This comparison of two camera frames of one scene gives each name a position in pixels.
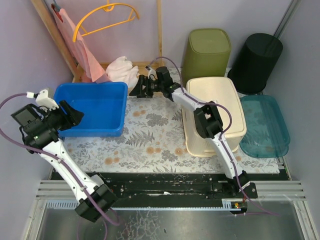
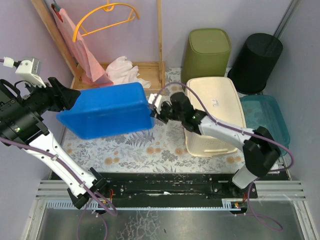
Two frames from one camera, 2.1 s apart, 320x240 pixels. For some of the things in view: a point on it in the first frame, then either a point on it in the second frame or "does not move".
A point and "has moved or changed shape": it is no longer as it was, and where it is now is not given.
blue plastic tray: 104,105 has moved or changed shape
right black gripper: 146,85 → 162,113
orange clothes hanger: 108,7 does not move
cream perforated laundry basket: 221,91 does not move
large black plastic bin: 254,63 does not move
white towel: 120,69 does not move
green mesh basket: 207,54 does not move
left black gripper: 66,116 → 55,94
